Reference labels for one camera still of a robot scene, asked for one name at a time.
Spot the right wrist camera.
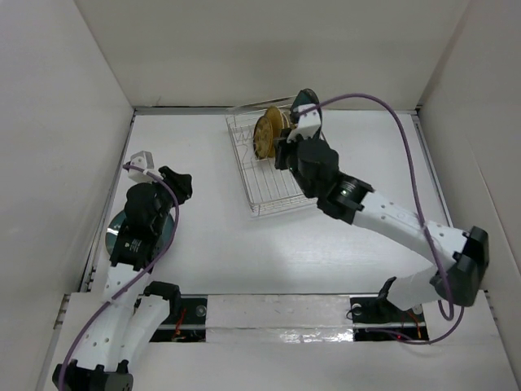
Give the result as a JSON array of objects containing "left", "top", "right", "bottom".
[{"left": 287, "top": 104, "right": 322, "bottom": 143}]

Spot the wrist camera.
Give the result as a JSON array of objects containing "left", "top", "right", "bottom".
[
  {"left": 287, "top": 104, "right": 322, "bottom": 143},
  {"left": 125, "top": 151, "right": 156, "bottom": 183}
]

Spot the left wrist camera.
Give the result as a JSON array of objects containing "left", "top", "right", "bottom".
[{"left": 125, "top": 151, "right": 156, "bottom": 183}]

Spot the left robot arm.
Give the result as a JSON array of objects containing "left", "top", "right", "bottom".
[{"left": 52, "top": 164, "right": 193, "bottom": 390}]

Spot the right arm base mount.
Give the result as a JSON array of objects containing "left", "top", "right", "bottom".
[{"left": 346, "top": 277, "right": 429, "bottom": 342}]

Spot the shiny gold cream plate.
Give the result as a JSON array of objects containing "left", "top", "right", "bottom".
[{"left": 281, "top": 111, "right": 295, "bottom": 129}]

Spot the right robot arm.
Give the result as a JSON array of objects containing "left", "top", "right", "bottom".
[{"left": 274, "top": 137, "right": 489, "bottom": 320}]

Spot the wire dish rack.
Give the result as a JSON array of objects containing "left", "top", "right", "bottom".
[{"left": 225, "top": 96, "right": 313, "bottom": 217}]

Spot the teal square plate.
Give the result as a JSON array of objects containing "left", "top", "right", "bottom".
[{"left": 290, "top": 88, "right": 323, "bottom": 139}]

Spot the dark gold ornate plate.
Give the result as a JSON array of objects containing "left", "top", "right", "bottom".
[{"left": 253, "top": 116, "right": 273, "bottom": 159}]

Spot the teal round plate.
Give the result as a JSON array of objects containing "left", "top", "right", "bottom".
[{"left": 105, "top": 210, "right": 174, "bottom": 256}]

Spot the yellow woven pattern plate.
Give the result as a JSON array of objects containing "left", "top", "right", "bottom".
[{"left": 265, "top": 106, "right": 287, "bottom": 157}]

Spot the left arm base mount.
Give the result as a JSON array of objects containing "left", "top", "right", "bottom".
[{"left": 151, "top": 296, "right": 208, "bottom": 343}]

